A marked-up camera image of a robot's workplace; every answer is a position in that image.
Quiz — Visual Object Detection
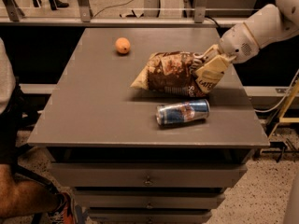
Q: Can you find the orange fruit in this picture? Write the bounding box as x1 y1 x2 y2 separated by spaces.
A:
115 37 131 54

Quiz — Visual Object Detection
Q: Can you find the white cable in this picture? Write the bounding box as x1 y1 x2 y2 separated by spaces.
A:
253 68 299 114

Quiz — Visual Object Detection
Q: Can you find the grey drawer cabinet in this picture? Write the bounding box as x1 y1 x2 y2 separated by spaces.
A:
29 28 268 224

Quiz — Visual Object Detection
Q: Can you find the seated person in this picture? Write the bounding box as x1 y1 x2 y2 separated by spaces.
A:
0 40 63 218

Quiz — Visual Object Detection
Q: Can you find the metal railing frame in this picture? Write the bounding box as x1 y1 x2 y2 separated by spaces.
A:
0 0 259 28

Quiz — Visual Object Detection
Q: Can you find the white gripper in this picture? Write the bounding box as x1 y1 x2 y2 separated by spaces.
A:
194 22 260 94

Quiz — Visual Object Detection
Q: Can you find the orange sneaker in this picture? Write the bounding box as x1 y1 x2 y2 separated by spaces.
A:
48 192 76 224

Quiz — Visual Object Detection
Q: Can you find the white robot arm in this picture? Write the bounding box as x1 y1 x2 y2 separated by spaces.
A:
192 0 299 87

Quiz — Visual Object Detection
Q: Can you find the yellow metal stand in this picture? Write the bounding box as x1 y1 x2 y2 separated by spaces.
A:
258 79 299 163

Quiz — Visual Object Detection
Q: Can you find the black chair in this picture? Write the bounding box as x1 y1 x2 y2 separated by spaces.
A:
0 77 60 224

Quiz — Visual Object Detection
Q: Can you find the brown chip bag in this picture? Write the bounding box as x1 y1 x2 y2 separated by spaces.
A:
131 51 206 97

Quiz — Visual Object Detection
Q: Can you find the blue silver redbull can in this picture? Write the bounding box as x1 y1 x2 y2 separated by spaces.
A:
156 99 210 125

